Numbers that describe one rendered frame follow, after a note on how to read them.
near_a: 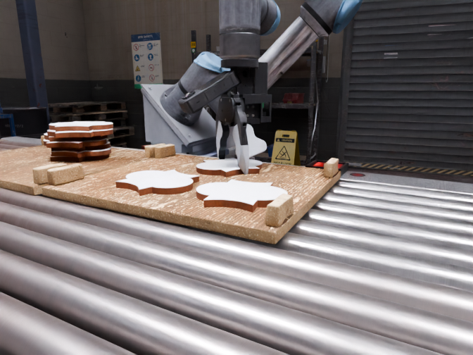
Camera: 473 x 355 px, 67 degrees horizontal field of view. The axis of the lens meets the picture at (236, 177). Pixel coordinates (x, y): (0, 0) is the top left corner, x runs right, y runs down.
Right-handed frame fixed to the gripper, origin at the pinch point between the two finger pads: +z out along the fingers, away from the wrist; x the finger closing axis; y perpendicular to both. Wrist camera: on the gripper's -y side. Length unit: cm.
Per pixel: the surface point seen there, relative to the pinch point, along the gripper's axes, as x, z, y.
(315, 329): -44.9, 2.5, -13.5
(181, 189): -12.0, 0.1, -13.7
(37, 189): 2.6, 1.3, -33.9
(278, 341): -43.6, 3.6, -15.9
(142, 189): -10.6, -0.2, -19.2
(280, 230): -30.4, 1.1, -7.5
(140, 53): 592, -75, 101
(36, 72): 461, -34, -54
